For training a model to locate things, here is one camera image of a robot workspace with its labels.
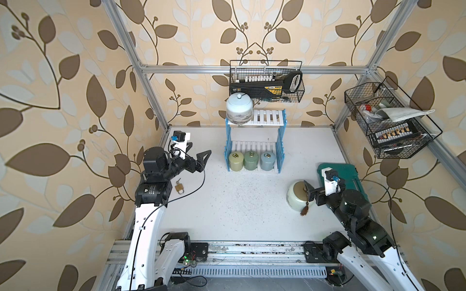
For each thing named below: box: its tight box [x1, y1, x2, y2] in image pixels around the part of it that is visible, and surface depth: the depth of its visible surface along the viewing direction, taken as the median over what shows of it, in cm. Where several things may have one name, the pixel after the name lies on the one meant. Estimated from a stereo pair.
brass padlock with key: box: [174, 177, 184, 195], surface depth 96 cm
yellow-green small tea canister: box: [228, 150, 245, 172], surface depth 95 cm
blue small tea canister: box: [260, 150, 277, 172], surface depth 96 cm
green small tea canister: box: [243, 150, 260, 171], surface depth 96 cm
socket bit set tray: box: [373, 121, 420, 147], surface depth 69 cm
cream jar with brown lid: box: [285, 180, 315, 217], surface depth 84 cm
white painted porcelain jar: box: [225, 92, 254, 125], surface depth 80 cm
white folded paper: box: [375, 107, 436, 123], surface depth 63 cm
